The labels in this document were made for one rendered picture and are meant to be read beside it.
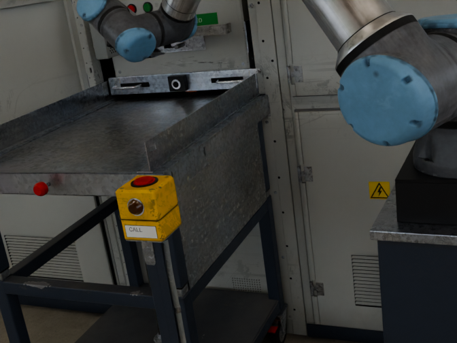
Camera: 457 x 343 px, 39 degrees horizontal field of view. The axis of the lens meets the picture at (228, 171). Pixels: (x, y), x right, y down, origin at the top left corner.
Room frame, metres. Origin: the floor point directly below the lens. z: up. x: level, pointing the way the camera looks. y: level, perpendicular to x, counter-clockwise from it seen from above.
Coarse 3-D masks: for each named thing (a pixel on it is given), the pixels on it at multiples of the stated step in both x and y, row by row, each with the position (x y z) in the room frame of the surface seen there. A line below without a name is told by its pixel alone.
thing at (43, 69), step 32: (0, 0) 2.04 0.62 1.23; (32, 0) 2.10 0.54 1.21; (0, 32) 2.05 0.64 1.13; (32, 32) 2.11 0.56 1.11; (64, 32) 2.17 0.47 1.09; (0, 64) 2.03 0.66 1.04; (32, 64) 2.09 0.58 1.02; (64, 64) 2.16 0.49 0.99; (0, 96) 2.02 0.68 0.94; (32, 96) 2.08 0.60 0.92; (64, 96) 2.14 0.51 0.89
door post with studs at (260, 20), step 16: (256, 0) 1.90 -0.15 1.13; (256, 16) 1.90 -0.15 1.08; (256, 32) 1.91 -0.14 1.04; (272, 32) 1.88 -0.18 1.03; (256, 48) 1.91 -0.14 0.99; (272, 48) 1.89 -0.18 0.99; (256, 64) 1.91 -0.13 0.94; (272, 64) 1.89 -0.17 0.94; (272, 80) 1.89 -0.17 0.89; (272, 96) 1.89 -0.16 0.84; (272, 112) 1.90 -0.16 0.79; (272, 128) 1.90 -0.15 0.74; (288, 176) 1.88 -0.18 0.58; (288, 192) 1.89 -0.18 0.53; (288, 208) 1.89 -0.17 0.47; (288, 224) 1.89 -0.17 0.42; (288, 240) 1.89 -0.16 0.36; (288, 256) 1.90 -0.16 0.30; (304, 320) 1.88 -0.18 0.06
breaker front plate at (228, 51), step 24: (120, 0) 2.14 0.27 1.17; (144, 0) 2.10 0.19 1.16; (216, 0) 2.00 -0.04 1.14; (240, 0) 1.97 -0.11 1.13; (216, 24) 2.00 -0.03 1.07; (240, 24) 1.97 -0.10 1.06; (168, 48) 2.08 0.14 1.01; (192, 48) 2.04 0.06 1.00; (216, 48) 2.01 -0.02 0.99; (240, 48) 1.97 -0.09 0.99; (120, 72) 2.16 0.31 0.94; (144, 72) 2.12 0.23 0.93; (168, 72) 2.09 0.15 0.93
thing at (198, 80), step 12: (192, 72) 2.04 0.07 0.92; (204, 72) 2.02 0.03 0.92; (216, 72) 2.00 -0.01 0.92; (228, 72) 1.98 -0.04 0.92; (240, 72) 1.97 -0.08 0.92; (252, 72) 1.95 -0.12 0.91; (120, 84) 2.15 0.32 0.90; (132, 84) 2.13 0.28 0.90; (144, 84) 2.11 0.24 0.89; (156, 84) 2.09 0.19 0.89; (168, 84) 2.07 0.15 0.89; (192, 84) 2.04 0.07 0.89; (204, 84) 2.02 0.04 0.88; (216, 84) 2.00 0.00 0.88; (228, 84) 1.98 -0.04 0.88
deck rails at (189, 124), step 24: (72, 96) 1.99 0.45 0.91; (96, 96) 2.10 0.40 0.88; (240, 96) 1.79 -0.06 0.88; (24, 120) 1.78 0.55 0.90; (48, 120) 1.87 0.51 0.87; (72, 120) 1.92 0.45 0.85; (192, 120) 1.50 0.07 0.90; (216, 120) 1.62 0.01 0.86; (0, 144) 1.68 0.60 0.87; (24, 144) 1.71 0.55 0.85; (144, 144) 1.30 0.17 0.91; (168, 144) 1.38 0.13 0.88; (144, 168) 1.32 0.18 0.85
